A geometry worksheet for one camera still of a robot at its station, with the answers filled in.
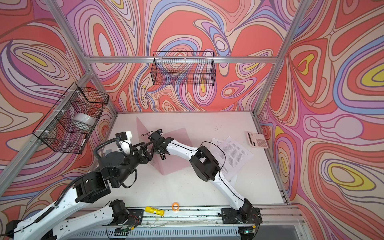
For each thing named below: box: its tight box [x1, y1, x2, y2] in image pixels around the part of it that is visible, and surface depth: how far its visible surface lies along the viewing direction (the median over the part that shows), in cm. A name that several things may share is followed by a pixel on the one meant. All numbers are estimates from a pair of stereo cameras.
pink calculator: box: [246, 131, 268, 149], surface depth 103 cm
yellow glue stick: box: [145, 206, 165, 216], surface depth 75 cm
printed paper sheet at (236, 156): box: [219, 136, 254, 182], surface depth 97 cm
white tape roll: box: [73, 113, 97, 127], surface depth 75 cm
